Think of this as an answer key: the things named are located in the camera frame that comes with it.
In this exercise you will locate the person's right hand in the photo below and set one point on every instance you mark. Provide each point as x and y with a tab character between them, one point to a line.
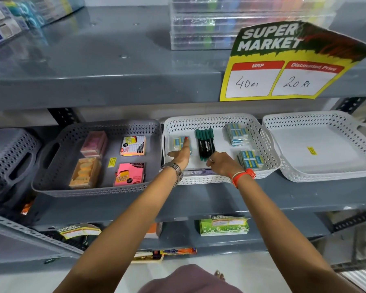
225	165

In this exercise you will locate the person's left hand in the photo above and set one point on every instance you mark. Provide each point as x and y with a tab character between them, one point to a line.
180	157

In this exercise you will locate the person's left thumb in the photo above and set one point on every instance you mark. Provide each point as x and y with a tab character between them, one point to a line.
173	154

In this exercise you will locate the person's right fingers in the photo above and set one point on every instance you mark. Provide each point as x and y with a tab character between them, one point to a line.
213	158

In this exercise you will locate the person's left forearm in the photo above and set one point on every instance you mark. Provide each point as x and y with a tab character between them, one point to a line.
125	234

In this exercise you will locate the person's right forearm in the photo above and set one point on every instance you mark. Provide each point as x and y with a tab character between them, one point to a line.
286	238

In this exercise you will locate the blue white eraser pack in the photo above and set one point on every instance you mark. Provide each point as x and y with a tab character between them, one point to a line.
177	143

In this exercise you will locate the green capped black marker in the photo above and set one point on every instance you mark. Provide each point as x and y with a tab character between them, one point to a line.
211	141
207	143
203	144
199	143

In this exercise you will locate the silver wrist watch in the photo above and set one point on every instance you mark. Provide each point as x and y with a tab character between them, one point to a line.
174	170

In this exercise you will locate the clear label strip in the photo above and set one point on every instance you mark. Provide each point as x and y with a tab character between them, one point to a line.
198	173

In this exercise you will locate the stack of blue eraser packs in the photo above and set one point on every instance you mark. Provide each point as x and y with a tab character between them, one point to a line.
237	134
251	160

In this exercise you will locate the white perforated plastic basket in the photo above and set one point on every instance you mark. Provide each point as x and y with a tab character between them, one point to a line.
329	140
222	122

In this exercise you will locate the yellow orange sticky note pack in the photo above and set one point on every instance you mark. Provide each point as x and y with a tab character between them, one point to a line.
133	146

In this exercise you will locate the pink sticky note pack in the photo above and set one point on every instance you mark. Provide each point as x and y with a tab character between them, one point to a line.
129	174

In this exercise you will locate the small yellow label sticker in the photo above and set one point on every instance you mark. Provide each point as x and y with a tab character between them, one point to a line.
112	162
311	150

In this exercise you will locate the grey perforated plastic basket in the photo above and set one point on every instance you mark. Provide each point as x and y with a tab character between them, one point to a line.
109	180

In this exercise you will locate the stack of green price signs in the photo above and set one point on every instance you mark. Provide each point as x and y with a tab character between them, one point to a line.
224	226

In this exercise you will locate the orange white box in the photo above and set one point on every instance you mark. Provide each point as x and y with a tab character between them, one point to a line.
154	230

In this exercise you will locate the pink sticky notes box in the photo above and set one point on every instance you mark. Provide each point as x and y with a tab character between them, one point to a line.
93	144

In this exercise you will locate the orange sticky notes box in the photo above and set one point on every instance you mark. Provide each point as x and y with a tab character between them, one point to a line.
84	173

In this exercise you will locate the grey metal shelf rack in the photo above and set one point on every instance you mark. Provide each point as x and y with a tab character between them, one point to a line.
109	85

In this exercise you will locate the colourful flat packet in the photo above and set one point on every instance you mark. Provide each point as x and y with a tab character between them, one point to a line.
180	251

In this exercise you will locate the yellow flat packet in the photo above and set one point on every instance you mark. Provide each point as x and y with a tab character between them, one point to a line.
146	256

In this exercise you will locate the person's foot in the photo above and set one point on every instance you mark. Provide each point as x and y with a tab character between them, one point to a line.
219	275

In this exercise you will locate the small yellow green price sign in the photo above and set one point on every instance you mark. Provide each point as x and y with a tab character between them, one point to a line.
79	231

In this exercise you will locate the person's mauve clothing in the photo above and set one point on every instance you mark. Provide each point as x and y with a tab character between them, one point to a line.
189	280

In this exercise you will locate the stack of clear marker cases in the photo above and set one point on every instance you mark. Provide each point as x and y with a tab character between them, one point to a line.
231	24

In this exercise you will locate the small orange packet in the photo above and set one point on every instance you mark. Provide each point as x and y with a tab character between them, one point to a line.
26	208

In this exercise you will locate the dark grey perforated basket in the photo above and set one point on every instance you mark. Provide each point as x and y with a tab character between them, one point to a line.
9	161

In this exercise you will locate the row of boxed stationery packs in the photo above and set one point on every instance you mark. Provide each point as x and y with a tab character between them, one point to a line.
15	18

